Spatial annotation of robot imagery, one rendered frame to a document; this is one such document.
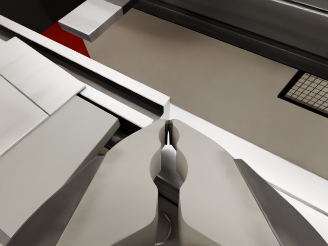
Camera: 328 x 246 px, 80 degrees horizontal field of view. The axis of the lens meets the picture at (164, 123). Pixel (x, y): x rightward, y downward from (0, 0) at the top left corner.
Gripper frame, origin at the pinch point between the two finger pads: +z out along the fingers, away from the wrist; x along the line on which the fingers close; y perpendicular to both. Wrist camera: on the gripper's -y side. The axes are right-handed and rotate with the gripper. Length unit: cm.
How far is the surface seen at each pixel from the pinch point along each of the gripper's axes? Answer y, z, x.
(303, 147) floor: 67, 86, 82
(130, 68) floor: 36, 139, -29
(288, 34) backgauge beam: -2.8, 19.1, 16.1
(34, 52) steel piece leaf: -2.9, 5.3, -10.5
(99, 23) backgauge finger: -4.8, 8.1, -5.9
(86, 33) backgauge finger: -4.1, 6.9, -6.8
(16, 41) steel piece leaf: -3.5, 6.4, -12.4
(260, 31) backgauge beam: -2.9, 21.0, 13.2
